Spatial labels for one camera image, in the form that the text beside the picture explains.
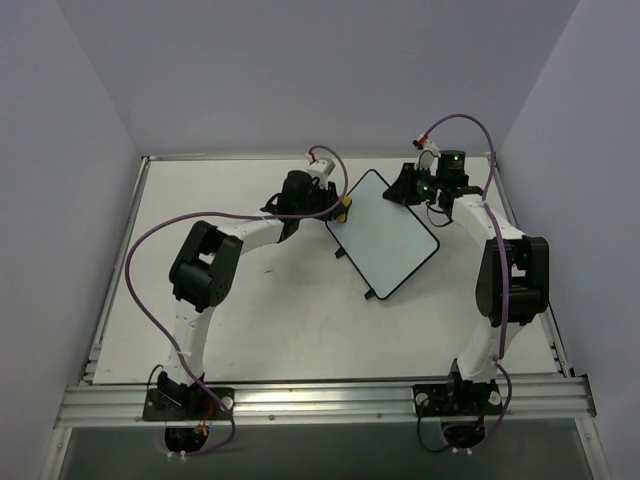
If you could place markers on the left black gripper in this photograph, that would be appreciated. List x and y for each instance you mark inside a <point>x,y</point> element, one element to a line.
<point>327,195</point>

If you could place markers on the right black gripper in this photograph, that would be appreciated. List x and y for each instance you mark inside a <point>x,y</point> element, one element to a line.
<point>405,182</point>

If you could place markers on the yellow bone-shaped eraser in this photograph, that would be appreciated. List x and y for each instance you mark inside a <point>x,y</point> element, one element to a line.
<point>342,210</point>

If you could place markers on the small black-framed whiteboard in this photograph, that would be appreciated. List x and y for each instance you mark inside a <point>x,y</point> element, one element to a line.
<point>386,243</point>

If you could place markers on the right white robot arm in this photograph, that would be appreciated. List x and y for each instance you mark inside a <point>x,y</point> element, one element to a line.
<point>512,285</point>

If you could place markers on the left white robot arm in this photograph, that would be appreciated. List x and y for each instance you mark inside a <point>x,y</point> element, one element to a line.
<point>204,269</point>

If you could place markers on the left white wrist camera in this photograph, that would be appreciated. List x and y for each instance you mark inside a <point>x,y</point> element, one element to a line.
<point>319,167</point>

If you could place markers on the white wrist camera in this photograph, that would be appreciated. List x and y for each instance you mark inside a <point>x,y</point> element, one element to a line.
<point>319,167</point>
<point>428,152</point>

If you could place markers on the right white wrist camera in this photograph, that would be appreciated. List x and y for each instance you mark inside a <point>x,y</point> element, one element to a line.
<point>428,152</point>

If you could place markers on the aluminium front rail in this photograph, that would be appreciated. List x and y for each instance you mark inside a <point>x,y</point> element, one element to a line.
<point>533,397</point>

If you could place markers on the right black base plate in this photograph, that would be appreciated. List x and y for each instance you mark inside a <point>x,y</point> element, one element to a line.
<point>465,400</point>

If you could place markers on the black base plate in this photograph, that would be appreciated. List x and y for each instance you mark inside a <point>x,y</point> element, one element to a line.
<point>194,405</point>
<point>465,400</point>

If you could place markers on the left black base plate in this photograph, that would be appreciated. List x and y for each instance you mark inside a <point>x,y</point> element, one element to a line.
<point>194,405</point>

